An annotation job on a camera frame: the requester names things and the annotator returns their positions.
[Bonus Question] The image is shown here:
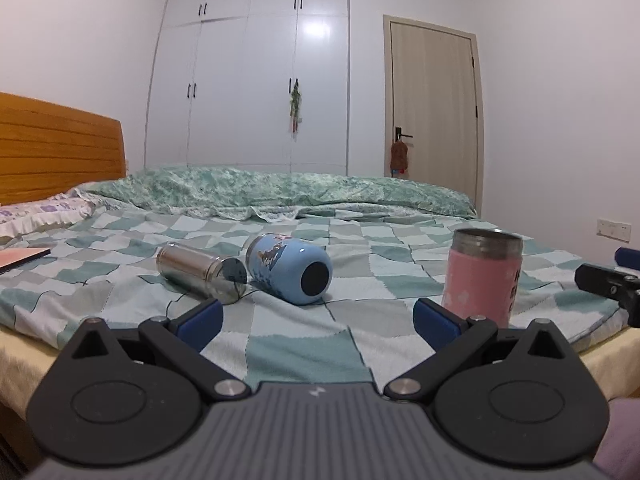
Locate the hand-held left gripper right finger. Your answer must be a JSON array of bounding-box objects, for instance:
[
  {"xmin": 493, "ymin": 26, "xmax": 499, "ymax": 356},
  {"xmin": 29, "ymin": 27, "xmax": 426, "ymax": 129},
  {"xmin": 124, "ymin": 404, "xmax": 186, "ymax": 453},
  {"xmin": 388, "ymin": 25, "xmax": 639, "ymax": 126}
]
[{"xmin": 382, "ymin": 297, "xmax": 581, "ymax": 403}]

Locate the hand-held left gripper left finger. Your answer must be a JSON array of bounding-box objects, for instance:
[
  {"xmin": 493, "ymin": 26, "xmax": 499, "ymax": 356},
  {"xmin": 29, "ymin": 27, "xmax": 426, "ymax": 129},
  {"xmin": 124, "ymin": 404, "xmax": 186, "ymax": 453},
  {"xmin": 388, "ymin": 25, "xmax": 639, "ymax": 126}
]
[{"xmin": 59, "ymin": 299, "xmax": 252, "ymax": 403}]

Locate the blue printed cup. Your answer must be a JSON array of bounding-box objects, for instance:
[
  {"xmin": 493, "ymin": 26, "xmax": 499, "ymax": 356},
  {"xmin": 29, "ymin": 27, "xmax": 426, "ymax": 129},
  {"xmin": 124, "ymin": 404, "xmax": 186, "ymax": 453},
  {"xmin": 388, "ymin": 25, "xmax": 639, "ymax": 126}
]
[{"xmin": 245, "ymin": 232, "xmax": 334, "ymax": 306}]

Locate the silver steel cup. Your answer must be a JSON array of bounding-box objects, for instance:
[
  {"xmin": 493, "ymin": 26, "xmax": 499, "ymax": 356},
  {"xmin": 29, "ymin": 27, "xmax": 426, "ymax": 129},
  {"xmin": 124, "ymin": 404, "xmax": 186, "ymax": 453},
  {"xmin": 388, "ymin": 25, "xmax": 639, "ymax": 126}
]
[{"xmin": 156, "ymin": 242, "xmax": 248, "ymax": 306}]

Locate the pink cup with steel rim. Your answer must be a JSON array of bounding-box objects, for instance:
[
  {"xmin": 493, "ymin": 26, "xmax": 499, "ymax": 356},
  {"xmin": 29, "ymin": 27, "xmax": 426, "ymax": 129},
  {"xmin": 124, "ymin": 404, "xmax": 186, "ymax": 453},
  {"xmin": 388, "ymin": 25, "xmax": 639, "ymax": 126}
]
[{"xmin": 441, "ymin": 227, "xmax": 524, "ymax": 328}]

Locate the checkered green bed sheet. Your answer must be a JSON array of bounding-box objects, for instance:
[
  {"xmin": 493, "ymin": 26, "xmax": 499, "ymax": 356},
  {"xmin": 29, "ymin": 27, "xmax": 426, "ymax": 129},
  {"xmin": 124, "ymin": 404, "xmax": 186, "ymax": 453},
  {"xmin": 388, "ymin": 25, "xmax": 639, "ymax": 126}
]
[{"xmin": 0, "ymin": 205, "xmax": 631, "ymax": 386}]

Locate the green floral quilt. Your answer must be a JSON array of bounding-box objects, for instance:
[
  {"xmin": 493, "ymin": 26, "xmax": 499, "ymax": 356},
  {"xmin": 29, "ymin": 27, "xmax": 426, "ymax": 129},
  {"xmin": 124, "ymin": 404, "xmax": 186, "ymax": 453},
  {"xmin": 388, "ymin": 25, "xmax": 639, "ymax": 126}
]
[{"xmin": 75, "ymin": 166, "xmax": 478, "ymax": 223}]

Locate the pink cloth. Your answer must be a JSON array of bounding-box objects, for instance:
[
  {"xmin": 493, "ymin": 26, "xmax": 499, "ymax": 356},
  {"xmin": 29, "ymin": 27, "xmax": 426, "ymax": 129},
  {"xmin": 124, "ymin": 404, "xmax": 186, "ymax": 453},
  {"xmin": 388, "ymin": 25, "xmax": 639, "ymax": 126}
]
[{"xmin": 597, "ymin": 397, "xmax": 640, "ymax": 480}]

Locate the purple floral pillow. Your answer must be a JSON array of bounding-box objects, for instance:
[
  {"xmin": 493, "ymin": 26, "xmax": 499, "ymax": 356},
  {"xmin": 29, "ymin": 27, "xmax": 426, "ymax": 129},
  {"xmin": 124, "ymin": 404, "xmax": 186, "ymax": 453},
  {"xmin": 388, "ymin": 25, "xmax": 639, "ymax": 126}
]
[{"xmin": 0, "ymin": 195, "xmax": 108, "ymax": 248}]

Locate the pink notebook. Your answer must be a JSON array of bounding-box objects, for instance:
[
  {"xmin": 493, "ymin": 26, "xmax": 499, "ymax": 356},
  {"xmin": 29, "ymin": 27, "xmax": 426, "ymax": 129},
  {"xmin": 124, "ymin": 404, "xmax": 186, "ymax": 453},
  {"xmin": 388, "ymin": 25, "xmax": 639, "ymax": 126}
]
[{"xmin": 0, "ymin": 246, "xmax": 52, "ymax": 276}]

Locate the beige door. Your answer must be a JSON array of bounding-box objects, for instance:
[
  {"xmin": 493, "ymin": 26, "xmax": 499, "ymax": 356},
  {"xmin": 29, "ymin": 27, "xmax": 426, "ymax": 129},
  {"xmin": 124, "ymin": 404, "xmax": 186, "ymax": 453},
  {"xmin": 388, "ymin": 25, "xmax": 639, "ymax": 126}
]
[{"xmin": 382, "ymin": 14, "xmax": 486, "ymax": 216}]

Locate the wooden headboard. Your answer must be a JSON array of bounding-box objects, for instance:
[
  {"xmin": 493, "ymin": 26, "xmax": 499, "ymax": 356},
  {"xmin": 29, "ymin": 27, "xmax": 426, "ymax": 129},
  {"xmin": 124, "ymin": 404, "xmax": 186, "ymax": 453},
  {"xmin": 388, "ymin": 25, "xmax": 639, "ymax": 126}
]
[{"xmin": 0, "ymin": 91, "xmax": 126, "ymax": 206}]

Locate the green hanging ornament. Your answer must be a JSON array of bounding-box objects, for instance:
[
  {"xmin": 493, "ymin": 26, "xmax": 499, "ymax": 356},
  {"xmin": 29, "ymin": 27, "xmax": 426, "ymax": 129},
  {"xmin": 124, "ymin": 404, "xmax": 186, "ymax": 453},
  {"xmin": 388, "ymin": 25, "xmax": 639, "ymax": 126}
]
[{"xmin": 287, "ymin": 80, "xmax": 305, "ymax": 141}]

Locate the white wardrobe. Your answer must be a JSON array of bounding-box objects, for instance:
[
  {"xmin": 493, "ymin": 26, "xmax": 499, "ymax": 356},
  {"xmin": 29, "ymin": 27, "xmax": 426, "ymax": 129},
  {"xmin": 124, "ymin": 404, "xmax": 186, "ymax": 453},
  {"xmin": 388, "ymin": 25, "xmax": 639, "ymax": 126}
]
[{"xmin": 144, "ymin": 0, "xmax": 351, "ymax": 177}]

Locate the white wall socket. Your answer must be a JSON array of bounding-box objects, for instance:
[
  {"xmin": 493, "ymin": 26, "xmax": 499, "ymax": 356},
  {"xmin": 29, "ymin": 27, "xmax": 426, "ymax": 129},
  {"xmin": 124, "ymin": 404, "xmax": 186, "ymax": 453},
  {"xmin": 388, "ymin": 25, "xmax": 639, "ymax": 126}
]
[{"xmin": 596, "ymin": 217, "xmax": 632, "ymax": 240}]

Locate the red bag on handle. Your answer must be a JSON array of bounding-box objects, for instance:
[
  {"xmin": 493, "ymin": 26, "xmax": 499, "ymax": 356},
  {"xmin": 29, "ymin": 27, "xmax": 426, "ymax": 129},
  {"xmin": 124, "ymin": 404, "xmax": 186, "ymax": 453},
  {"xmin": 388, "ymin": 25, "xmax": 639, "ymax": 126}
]
[{"xmin": 390, "ymin": 140, "xmax": 412, "ymax": 177}]

